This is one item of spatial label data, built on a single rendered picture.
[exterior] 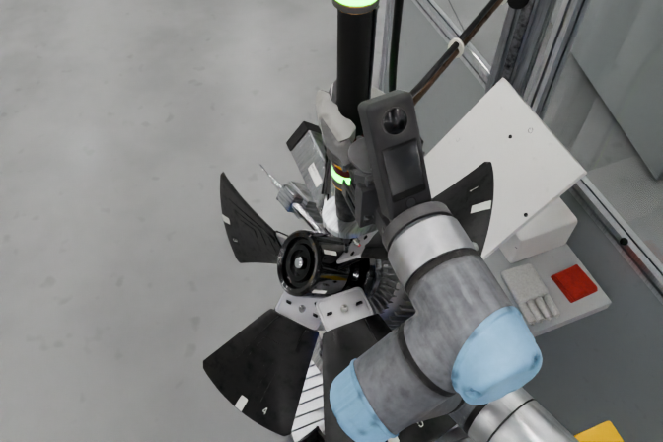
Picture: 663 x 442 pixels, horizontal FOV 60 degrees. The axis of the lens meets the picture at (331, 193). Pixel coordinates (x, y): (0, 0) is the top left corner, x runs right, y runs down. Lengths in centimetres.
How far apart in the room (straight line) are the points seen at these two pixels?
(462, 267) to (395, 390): 12
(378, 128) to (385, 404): 24
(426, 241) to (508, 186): 61
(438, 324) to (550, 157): 64
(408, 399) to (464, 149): 74
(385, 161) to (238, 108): 261
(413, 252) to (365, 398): 13
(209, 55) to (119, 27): 64
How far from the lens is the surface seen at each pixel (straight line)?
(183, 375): 231
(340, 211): 76
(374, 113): 50
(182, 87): 329
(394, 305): 110
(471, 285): 49
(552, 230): 148
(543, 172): 109
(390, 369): 52
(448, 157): 120
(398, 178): 53
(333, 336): 100
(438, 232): 51
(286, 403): 119
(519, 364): 48
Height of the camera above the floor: 210
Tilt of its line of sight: 52 degrees down
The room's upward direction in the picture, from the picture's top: straight up
